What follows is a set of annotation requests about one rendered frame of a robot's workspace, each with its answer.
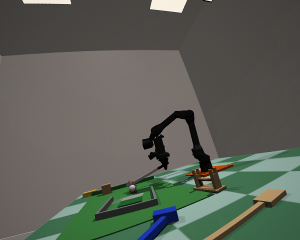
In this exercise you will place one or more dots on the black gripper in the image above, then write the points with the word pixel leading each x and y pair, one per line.
pixel 163 155

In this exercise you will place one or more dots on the grey sphere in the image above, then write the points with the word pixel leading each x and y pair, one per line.
pixel 132 189

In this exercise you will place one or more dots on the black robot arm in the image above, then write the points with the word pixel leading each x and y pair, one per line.
pixel 197 150

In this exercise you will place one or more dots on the blue putter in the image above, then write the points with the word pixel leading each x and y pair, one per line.
pixel 161 218

